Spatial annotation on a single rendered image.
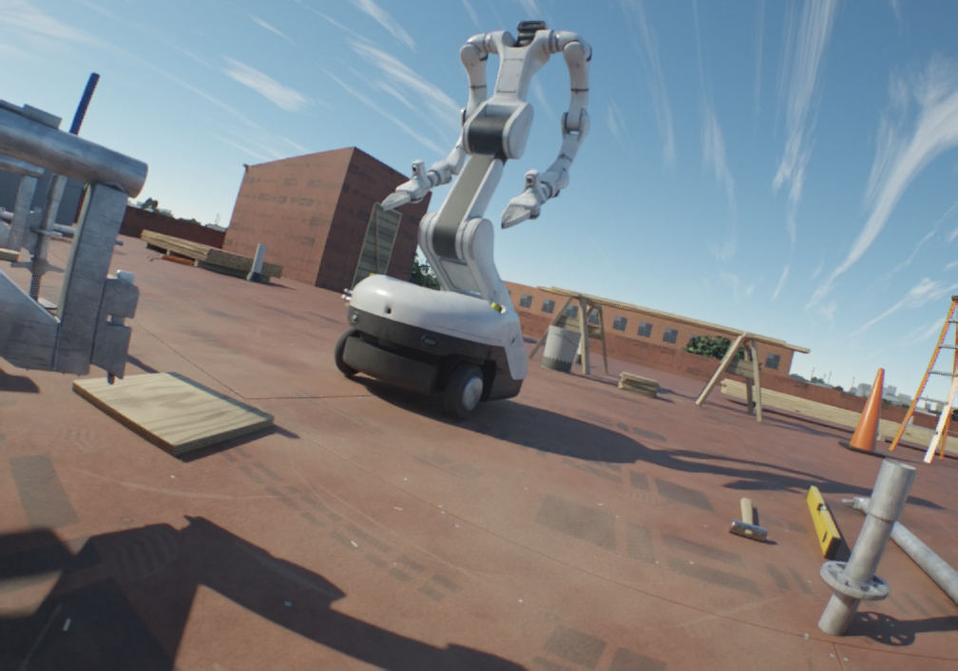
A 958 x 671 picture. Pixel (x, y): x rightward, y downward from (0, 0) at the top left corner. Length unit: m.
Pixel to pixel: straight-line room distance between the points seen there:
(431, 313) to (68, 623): 1.16
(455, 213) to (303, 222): 8.79
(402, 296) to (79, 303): 0.98
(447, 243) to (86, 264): 1.18
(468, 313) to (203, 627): 1.11
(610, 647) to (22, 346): 0.75
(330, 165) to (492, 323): 9.04
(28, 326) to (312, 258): 9.30
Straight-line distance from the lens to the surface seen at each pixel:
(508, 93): 1.86
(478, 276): 1.61
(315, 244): 9.84
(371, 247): 10.55
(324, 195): 10.05
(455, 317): 1.34
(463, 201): 1.61
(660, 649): 0.62
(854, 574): 0.79
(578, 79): 1.91
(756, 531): 1.12
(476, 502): 0.87
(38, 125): 0.61
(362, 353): 1.45
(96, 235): 0.63
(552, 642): 0.56
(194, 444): 0.82
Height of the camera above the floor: 0.33
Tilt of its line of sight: level
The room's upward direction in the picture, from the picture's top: 14 degrees clockwise
